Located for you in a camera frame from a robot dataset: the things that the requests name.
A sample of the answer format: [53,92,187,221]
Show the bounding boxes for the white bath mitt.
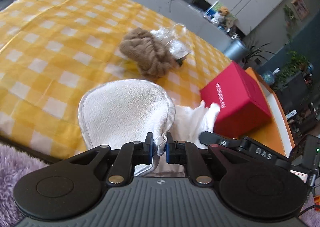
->
[78,79,176,177]

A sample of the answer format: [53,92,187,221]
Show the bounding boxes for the brown knitted scarf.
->
[119,27,178,80]

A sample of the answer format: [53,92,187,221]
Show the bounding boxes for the clear plastic gift bag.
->
[150,23,192,66]

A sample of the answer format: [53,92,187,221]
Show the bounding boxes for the orange open cardboard box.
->
[246,68,295,158]

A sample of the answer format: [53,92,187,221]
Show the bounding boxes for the red cube box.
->
[200,62,271,138]

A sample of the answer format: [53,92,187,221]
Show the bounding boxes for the blue water jug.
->
[261,68,280,86]

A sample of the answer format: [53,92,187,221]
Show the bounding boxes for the grey metal trash bin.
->
[223,39,249,63]

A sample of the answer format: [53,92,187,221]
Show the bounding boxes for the hanging ivy plant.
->
[272,5,310,91]

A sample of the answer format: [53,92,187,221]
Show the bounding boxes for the tall floor plant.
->
[244,32,275,66]

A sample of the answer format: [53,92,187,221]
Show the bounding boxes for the purple fluffy blanket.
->
[0,144,48,226]

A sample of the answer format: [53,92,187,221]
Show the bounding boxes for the teddy bear on console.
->
[211,6,229,26]

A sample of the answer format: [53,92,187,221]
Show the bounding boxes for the framed wall picture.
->
[291,0,309,20]

